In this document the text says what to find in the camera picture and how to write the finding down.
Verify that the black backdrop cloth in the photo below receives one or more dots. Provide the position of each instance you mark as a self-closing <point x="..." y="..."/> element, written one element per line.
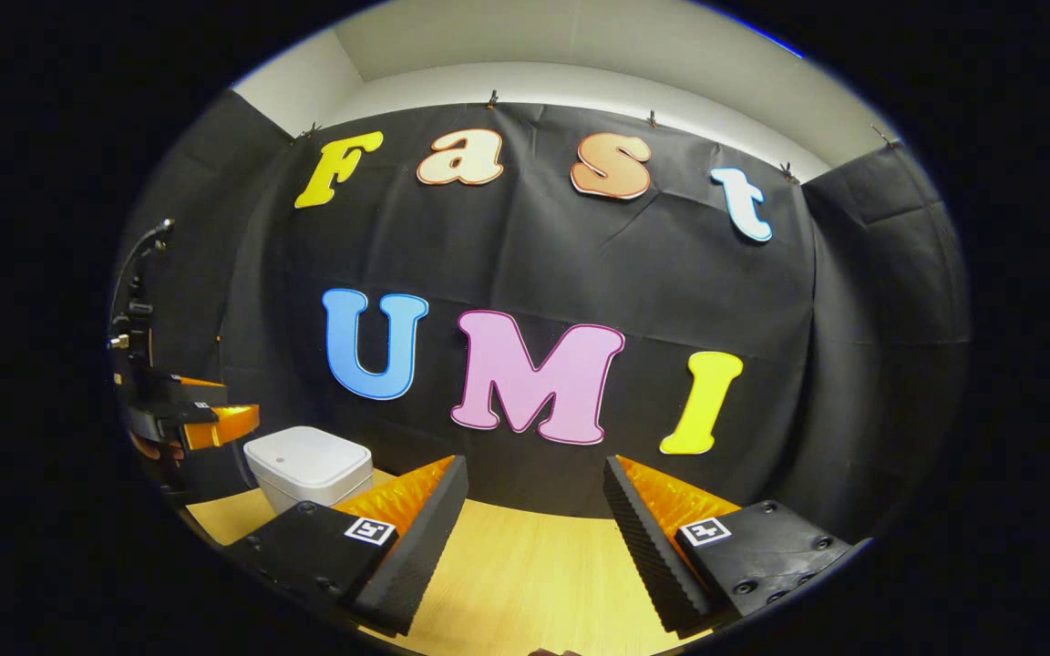
<point x="561" y="264"/>

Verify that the white desktop garbage bin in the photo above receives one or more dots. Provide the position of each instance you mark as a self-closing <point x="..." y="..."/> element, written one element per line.
<point x="306" y="465"/>

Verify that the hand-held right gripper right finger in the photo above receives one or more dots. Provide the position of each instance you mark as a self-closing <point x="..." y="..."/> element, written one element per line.
<point x="648" y="556"/>

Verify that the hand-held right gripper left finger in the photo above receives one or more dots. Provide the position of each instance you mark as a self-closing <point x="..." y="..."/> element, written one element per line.
<point x="425" y="547"/>

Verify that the wooden desktop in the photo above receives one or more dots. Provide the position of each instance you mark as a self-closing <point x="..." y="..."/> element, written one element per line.
<point x="534" y="574"/>

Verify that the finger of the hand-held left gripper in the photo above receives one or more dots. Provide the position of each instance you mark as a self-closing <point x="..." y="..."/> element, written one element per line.
<point x="229" y="424"/>
<point x="201" y="396"/>

